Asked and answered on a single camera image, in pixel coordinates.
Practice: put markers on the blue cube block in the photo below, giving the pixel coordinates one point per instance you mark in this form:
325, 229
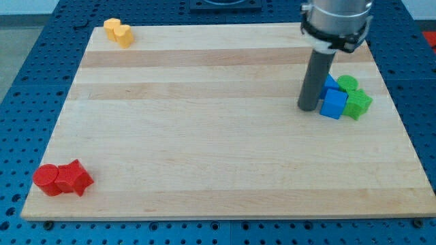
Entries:
334, 104

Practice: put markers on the green cylinder block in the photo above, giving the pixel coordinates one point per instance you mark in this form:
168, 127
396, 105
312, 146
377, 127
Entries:
347, 83

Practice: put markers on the yellow hexagon block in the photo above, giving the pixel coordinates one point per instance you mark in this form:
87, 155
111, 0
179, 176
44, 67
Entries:
109, 26

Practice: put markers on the yellow heart block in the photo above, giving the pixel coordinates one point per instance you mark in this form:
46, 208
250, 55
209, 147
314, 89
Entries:
123, 35

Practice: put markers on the blue triangle block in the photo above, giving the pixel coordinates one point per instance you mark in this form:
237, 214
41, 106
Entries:
330, 83

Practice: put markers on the wooden board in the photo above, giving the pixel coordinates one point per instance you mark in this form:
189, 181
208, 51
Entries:
201, 122

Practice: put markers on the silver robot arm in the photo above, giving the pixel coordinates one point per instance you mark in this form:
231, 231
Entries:
329, 26

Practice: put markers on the green star block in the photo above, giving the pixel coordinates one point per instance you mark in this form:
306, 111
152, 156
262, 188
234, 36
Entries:
357, 104

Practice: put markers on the red cylinder block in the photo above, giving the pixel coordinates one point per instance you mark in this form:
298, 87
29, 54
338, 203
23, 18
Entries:
44, 178

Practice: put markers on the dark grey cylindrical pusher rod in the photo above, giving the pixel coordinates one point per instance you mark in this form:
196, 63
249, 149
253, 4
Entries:
317, 71

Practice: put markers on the red star block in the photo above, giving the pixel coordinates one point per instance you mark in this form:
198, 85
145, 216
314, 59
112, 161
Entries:
73, 178

